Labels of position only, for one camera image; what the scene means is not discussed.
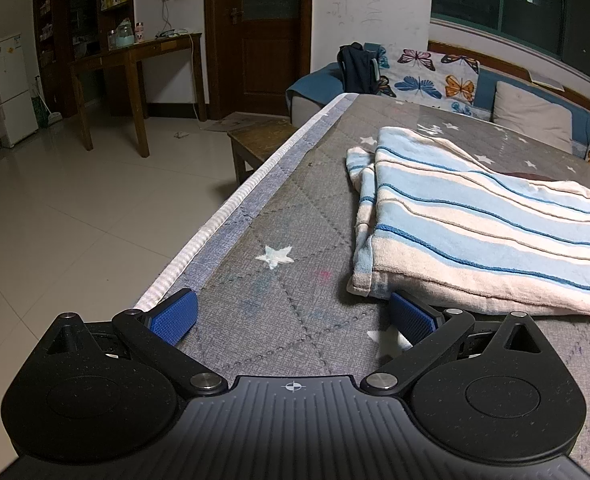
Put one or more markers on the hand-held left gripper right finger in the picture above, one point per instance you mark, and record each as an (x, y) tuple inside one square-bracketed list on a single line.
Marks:
[(412, 317)]

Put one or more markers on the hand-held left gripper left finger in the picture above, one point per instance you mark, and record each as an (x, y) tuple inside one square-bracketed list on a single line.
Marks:
[(172, 317)]

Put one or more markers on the blue white striped shirt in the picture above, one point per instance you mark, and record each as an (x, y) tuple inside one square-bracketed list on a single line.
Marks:
[(475, 220)]

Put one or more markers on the small wooden stool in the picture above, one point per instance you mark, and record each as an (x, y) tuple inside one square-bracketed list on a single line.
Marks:
[(260, 136)]

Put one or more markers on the floor mat by door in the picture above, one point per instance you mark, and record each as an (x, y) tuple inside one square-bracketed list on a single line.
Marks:
[(237, 122)]

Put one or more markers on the beige pillow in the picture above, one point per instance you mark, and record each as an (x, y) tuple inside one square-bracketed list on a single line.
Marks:
[(530, 115)]

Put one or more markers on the broom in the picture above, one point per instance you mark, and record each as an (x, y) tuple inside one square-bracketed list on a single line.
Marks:
[(50, 110)]

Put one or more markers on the dark blue backpack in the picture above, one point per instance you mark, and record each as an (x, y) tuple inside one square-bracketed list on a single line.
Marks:
[(357, 70)]

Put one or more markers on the blue sofa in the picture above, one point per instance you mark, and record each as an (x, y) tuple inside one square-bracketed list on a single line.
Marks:
[(315, 82)]

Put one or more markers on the wooden desk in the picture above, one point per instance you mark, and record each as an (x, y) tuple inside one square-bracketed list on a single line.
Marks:
[(140, 50)]

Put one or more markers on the book on window ledge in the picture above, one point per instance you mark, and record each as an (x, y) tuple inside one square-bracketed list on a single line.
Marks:
[(547, 81)]

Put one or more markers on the brown wooden door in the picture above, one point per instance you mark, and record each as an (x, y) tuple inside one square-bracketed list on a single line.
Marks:
[(270, 60)]

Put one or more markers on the white refrigerator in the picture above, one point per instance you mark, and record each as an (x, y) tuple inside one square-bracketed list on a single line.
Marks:
[(12, 85)]

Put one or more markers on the glass jar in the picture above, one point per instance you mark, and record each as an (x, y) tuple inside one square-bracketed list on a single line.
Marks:
[(111, 40)]

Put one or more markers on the pink bottle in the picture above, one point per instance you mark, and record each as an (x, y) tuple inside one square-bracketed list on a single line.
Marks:
[(140, 31)]

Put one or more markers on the dark wooden shelf cabinet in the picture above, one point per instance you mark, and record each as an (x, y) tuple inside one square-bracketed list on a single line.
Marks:
[(57, 35)]

